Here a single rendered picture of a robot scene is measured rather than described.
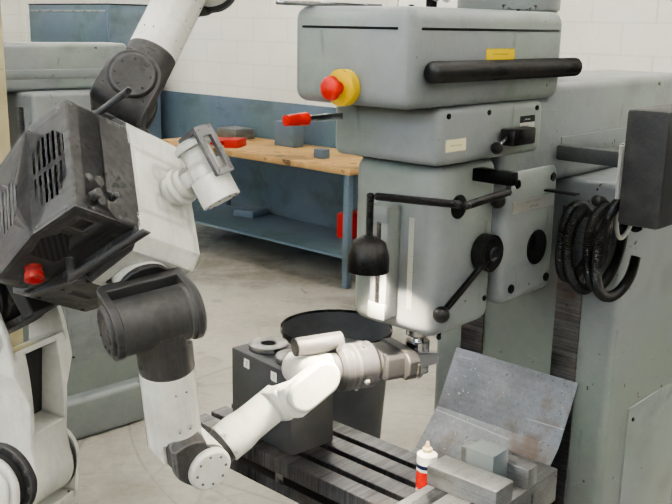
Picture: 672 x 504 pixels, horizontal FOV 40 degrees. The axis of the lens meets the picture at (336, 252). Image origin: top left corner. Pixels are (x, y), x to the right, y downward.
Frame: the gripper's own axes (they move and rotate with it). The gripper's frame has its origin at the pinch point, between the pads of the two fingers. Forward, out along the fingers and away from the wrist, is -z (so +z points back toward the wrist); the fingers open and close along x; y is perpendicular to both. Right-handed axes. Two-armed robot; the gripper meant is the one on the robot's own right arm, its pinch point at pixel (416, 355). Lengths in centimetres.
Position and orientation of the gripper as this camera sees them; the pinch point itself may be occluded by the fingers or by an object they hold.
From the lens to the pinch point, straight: 181.2
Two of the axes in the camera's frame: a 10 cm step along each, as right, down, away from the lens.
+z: -8.8, 0.9, -4.7
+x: -4.7, -2.2, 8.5
